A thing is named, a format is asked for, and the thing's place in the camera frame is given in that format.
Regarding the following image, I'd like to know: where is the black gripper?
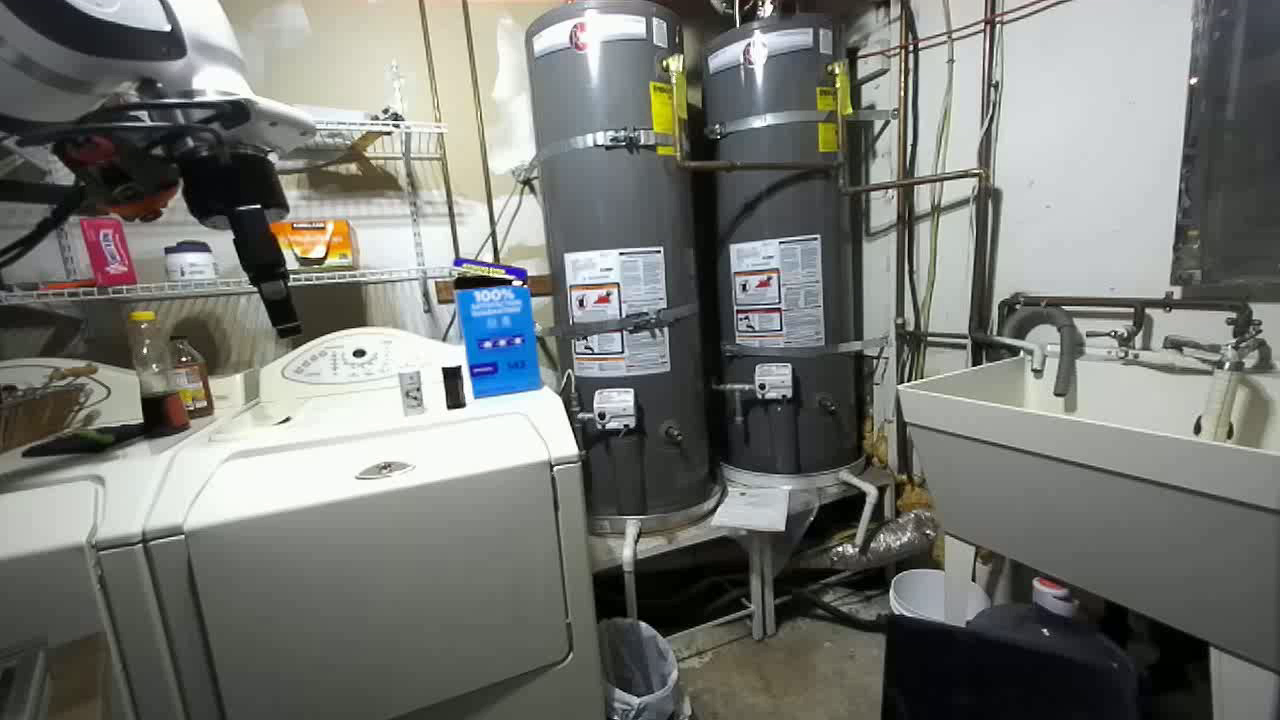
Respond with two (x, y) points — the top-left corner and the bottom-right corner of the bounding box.
(178, 154), (299, 342)

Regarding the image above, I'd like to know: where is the white washing machine door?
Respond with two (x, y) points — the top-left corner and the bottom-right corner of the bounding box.
(182, 416), (591, 720)

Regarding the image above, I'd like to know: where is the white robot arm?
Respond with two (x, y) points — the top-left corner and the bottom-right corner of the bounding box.
(0, 0), (316, 342)

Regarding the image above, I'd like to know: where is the white right washing machine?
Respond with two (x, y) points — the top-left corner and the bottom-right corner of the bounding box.
(146, 327), (602, 720)

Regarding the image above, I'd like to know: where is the white washing machine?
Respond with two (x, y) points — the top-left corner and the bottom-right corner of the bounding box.
(0, 356), (249, 720)
(146, 327), (602, 720)

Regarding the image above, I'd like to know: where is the white left washing machine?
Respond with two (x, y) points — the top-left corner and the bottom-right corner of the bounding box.
(0, 356), (249, 720)

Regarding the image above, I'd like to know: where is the white jar on shelf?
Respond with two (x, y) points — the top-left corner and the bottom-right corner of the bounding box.
(165, 241), (214, 283)

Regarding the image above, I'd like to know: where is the orange box on shelf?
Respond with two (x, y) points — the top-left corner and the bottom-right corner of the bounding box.
(270, 219), (357, 269)

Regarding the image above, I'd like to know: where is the brown liquid bottle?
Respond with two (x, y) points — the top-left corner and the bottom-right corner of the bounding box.
(128, 308), (186, 433)

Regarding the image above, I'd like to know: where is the wicker basket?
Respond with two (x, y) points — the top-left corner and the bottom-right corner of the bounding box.
(0, 366), (106, 454)

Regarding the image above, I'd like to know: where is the blue detergent box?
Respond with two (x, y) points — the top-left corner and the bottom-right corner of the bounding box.
(451, 260), (540, 396)

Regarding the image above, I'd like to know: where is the grey left water heater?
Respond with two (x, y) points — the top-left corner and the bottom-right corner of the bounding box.
(523, 0), (715, 534)

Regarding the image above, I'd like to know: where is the grey water heater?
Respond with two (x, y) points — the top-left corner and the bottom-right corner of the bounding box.
(523, 0), (715, 534)
(702, 13), (854, 478)

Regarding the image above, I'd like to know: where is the grey right water heater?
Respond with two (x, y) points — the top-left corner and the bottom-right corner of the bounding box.
(702, 13), (854, 478)

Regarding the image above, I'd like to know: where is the white lined trash bin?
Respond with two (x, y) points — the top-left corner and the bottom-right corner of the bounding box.
(600, 617), (688, 720)

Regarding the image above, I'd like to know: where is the white bucket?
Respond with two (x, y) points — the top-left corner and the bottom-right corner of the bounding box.
(889, 569), (989, 630)

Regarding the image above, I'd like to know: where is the dark jug white cap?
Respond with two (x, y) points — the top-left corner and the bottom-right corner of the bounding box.
(880, 575), (1149, 720)

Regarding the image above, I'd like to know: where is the grey utility sink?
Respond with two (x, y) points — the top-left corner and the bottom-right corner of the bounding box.
(901, 362), (1280, 668)

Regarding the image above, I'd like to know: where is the dark window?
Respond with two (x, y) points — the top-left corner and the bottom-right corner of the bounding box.
(1173, 0), (1280, 302)

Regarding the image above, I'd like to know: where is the metal sink faucet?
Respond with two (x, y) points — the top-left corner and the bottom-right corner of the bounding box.
(995, 293), (1276, 402)

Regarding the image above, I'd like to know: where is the white wire shelf rack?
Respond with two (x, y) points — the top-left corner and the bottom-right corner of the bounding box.
(0, 111), (456, 306)

